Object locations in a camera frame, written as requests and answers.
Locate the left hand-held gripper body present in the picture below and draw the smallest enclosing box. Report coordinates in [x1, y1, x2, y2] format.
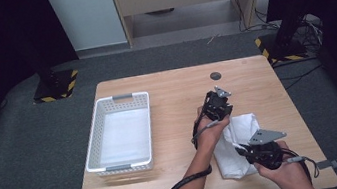
[198, 83, 236, 124]

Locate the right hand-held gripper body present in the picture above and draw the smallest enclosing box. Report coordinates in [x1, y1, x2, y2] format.
[244, 125, 293, 174]

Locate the white printed t-shirt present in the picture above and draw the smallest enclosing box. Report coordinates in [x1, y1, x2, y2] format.
[208, 111, 268, 183]

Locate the white plastic basket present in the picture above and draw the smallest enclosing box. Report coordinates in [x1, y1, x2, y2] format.
[74, 89, 161, 180]

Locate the person's left hand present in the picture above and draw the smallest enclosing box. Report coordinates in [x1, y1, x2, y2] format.
[188, 102, 235, 152]

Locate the person's right hand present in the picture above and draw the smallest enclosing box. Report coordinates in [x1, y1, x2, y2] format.
[252, 137, 313, 189]

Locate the grey round table grommet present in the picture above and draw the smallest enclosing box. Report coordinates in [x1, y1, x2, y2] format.
[209, 71, 223, 82]

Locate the thin wooden stick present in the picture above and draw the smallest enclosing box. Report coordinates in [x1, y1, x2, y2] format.
[205, 34, 221, 46]

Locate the black stand with striped base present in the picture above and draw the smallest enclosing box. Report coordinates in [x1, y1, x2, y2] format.
[8, 14, 83, 106]
[249, 3, 312, 67]

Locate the white cabinet panel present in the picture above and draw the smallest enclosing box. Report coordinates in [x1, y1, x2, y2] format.
[44, 0, 128, 55]

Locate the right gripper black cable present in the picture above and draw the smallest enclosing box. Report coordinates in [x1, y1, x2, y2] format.
[280, 142, 321, 189]

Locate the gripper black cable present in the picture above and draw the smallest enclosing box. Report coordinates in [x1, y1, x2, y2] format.
[143, 113, 230, 189]
[280, 142, 321, 189]

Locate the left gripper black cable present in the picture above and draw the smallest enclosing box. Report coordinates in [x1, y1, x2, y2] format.
[143, 113, 230, 189]

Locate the black floor cable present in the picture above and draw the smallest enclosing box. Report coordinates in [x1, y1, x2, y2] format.
[282, 64, 326, 90]

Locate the tangled cable bundle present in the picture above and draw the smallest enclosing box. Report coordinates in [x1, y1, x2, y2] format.
[292, 10, 328, 56]

